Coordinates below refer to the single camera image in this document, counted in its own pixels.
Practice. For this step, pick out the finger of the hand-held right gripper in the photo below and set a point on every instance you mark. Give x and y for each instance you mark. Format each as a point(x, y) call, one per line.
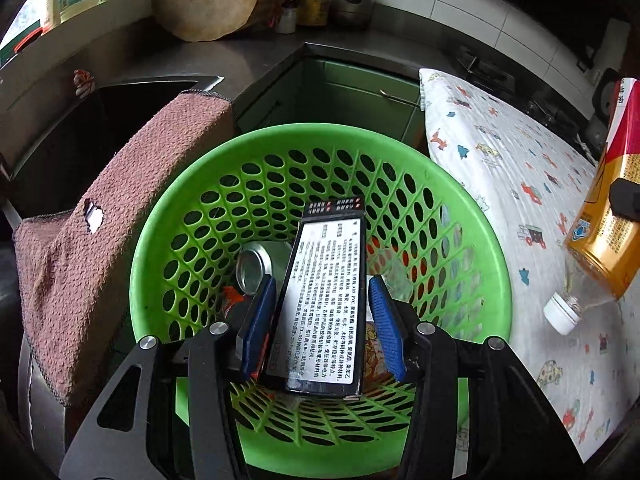
point(627, 197)

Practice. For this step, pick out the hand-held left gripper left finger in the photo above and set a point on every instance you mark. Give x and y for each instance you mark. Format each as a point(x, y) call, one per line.
point(260, 330)

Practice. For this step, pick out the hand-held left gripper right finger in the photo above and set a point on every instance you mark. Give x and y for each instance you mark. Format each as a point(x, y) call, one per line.
point(387, 330)

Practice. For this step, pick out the clear bottle with yellow label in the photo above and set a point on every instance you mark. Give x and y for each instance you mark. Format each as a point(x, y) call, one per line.
point(600, 250)

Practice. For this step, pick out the black box with white label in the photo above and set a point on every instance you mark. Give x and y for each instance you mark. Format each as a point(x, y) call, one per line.
point(320, 300)

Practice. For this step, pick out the green perforated plastic basket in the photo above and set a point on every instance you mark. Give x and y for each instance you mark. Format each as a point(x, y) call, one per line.
point(320, 430)

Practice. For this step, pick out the beige printed wrapper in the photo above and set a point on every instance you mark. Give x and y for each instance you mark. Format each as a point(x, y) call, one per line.
point(376, 352)

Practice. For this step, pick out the silver metal can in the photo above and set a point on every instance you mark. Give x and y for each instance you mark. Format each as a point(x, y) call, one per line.
point(257, 265)

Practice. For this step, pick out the white printed cloth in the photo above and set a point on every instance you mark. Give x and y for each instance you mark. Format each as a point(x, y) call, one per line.
point(500, 185)

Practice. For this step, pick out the pink terry towel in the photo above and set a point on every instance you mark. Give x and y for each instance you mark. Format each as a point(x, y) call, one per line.
point(100, 280)

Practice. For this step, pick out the black gas stove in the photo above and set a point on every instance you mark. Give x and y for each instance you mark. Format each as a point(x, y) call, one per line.
point(500, 77)

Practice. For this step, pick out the stainless steel basin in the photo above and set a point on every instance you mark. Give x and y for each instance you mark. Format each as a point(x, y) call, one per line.
point(42, 410)

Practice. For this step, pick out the stainless steel sink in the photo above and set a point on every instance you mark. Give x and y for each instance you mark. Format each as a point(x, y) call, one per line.
point(65, 140)

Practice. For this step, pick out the red and white scrubber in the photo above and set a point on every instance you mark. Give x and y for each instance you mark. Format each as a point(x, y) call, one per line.
point(84, 82)

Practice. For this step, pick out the small white jar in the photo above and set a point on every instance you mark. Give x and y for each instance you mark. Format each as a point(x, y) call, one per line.
point(287, 21)

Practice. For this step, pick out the round wooden chopping block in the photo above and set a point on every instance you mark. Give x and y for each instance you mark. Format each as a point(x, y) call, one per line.
point(205, 0)

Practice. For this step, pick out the red lidded container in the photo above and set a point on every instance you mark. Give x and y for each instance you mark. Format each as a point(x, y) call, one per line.
point(29, 40)

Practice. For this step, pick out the white plastic bottle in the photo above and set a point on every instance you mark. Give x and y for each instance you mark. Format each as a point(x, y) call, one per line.
point(51, 2)

